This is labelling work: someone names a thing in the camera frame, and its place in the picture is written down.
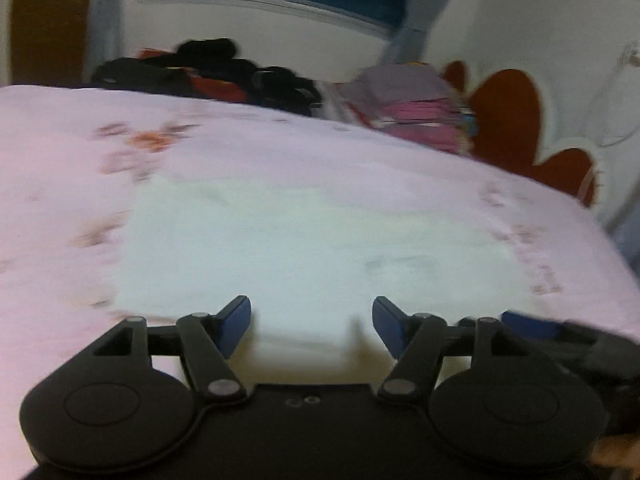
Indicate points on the red cloth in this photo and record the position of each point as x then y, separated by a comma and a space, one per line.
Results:
220, 87

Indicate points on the pink floral bedsheet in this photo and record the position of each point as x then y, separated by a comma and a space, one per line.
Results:
55, 220

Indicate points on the person's right hand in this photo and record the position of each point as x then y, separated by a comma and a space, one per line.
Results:
617, 455

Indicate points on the brown wooden door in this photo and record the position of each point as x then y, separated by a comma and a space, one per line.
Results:
50, 20

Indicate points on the red-brown padded headboard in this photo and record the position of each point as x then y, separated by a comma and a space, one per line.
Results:
505, 115

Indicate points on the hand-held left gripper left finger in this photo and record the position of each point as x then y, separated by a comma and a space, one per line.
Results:
234, 321

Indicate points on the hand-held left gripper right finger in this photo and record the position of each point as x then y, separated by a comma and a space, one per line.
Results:
388, 324

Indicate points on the grey curtain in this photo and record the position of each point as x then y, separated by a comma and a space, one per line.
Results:
107, 15
425, 5

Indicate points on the pile of black clothes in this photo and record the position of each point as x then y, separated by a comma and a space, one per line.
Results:
235, 72

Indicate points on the pile of folded pink grey clothes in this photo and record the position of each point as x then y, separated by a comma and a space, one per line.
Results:
415, 107

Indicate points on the white knit garment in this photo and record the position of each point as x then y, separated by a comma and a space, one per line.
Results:
280, 255

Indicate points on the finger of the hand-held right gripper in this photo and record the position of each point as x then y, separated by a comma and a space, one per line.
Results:
531, 324

